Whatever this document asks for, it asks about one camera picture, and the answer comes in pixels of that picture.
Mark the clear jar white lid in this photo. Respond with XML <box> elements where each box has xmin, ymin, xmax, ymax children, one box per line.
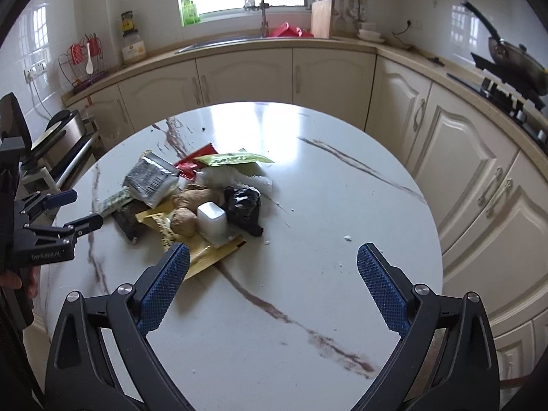
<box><xmin>121</xmin><ymin>30</ymin><xmax>147</xmax><ymax>67</ymax></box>

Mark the person's left hand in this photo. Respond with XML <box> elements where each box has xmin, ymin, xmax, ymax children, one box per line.
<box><xmin>0</xmin><ymin>265</ymin><xmax>40</xmax><ymax>299</ymax></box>

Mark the green patterned wrapper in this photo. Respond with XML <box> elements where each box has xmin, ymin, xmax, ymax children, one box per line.
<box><xmin>98</xmin><ymin>188</ymin><xmax>133</xmax><ymax>216</ymax></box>

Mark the ginger root piece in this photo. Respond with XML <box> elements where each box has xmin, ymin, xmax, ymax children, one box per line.
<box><xmin>173</xmin><ymin>184</ymin><xmax>215</xmax><ymax>212</ymax></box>

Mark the beige kitchen countertop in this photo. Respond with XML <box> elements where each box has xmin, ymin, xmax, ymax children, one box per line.
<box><xmin>62</xmin><ymin>34</ymin><xmax>548</xmax><ymax>159</ymax></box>

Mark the wooden cutting board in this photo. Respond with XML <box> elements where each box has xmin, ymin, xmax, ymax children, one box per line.
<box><xmin>310</xmin><ymin>0</ymin><xmax>335</xmax><ymax>39</ymax></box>

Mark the clear plastic bag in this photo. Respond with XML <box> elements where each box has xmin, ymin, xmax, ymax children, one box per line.
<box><xmin>197</xmin><ymin>165</ymin><xmax>273</xmax><ymax>202</ymax></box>

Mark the silver black foil packet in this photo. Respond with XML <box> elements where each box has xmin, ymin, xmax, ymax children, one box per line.
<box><xmin>123</xmin><ymin>156</ymin><xmax>180</xmax><ymax>207</ymax></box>

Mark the dark green packet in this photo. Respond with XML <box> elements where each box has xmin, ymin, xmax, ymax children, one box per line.
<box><xmin>112</xmin><ymin>203</ymin><xmax>148</xmax><ymax>245</ymax></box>

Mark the black power cable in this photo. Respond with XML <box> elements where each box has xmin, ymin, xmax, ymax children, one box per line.
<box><xmin>391</xmin><ymin>21</ymin><xmax>414</xmax><ymax>50</ymax></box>

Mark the metal kitchen faucet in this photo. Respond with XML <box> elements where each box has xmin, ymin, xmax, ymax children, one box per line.
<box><xmin>256</xmin><ymin>0</ymin><xmax>271</xmax><ymax>38</ymax></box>

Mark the yellow snack packet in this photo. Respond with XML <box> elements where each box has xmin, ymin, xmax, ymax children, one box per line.
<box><xmin>136</xmin><ymin>199</ymin><xmax>247</xmax><ymax>281</ymax></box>

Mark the stainless steel appliance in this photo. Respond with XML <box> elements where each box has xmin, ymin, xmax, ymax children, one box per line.
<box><xmin>21</xmin><ymin>109</ymin><xmax>101</xmax><ymax>189</ymax></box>

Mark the white wall socket strip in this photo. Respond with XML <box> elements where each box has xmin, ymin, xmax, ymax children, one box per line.
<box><xmin>23</xmin><ymin>62</ymin><xmax>47</xmax><ymax>83</ymax></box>

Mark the steel kitchen sink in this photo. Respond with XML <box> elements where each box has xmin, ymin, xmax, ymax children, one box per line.
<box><xmin>175</xmin><ymin>36</ymin><xmax>275</xmax><ymax>55</ymax></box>

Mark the white plastic cup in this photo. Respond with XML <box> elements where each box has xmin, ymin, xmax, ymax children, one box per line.
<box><xmin>197</xmin><ymin>202</ymin><xmax>227</xmax><ymax>242</ymax></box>

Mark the cream cabinet door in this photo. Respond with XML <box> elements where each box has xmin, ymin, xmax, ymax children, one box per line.
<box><xmin>488</xmin><ymin>308</ymin><xmax>548</xmax><ymax>390</ymax></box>
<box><xmin>117</xmin><ymin>60</ymin><xmax>202</xmax><ymax>131</ymax></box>
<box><xmin>441</xmin><ymin>154</ymin><xmax>548</xmax><ymax>322</ymax></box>
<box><xmin>292</xmin><ymin>47</ymin><xmax>377</xmax><ymax>131</ymax></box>
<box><xmin>66</xmin><ymin>94</ymin><xmax>129</xmax><ymax>138</ymax></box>
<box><xmin>407</xmin><ymin>81</ymin><xmax>521</xmax><ymax>253</ymax></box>
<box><xmin>196</xmin><ymin>49</ymin><xmax>294</xmax><ymax>105</ymax></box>
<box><xmin>370</xmin><ymin>58</ymin><xmax>433</xmax><ymax>172</ymax></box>

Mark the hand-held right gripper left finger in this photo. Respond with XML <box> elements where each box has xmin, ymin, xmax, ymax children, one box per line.
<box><xmin>43</xmin><ymin>242</ymin><xmax>193</xmax><ymax>411</ymax></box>

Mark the brown bread piece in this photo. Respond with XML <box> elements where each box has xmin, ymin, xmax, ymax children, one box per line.
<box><xmin>169</xmin><ymin>208</ymin><xmax>198</xmax><ymax>238</ymax></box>

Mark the black gas stove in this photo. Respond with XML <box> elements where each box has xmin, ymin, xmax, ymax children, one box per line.
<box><xmin>447</xmin><ymin>53</ymin><xmax>548</xmax><ymax>142</ymax></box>

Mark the wire utensil rack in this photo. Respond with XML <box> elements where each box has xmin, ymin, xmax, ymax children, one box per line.
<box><xmin>59</xmin><ymin>34</ymin><xmax>105</xmax><ymax>95</ymax></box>

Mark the red snack wrapper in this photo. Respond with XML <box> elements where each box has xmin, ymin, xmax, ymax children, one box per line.
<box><xmin>175</xmin><ymin>142</ymin><xmax>215</xmax><ymax>180</ymax></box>

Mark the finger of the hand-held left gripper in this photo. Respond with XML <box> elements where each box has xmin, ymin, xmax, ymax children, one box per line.
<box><xmin>26</xmin><ymin>214</ymin><xmax>104</xmax><ymax>242</ymax></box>
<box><xmin>19</xmin><ymin>189</ymin><xmax>78</xmax><ymax>219</ymax></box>

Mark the black plastic bag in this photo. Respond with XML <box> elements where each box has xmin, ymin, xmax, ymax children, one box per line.
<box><xmin>223</xmin><ymin>185</ymin><xmax>265</xmax><ymax>237</ymax></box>

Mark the green dish soap bottle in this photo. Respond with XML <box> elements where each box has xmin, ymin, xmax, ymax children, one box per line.
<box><xmin>182</xmin><ymin>0</ymin><xmax>201</xmax><ymax>26</ymax></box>

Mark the dark frying pan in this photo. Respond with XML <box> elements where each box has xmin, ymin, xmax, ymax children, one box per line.
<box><xmin>461</xmin><ymin>0</ymin><xmax>548</xmax><ymax>95</ymax></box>

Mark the light green snack packet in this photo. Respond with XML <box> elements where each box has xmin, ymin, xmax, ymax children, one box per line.
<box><xmin>192</xmin><ymin>150</ymin><xmax>275</xmax><ymax>167</ymax></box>

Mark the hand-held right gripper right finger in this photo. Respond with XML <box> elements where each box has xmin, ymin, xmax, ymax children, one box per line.
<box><xmin>351</xmin><ymin>242</ymin><xmax>501</xmax><ymax>411</ymax></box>

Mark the stack of white bowls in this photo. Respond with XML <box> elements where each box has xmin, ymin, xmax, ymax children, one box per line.
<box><xmin>357</xmin><ymin>21</ymin><xmax>386</xmax><ymax>43</ymax></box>

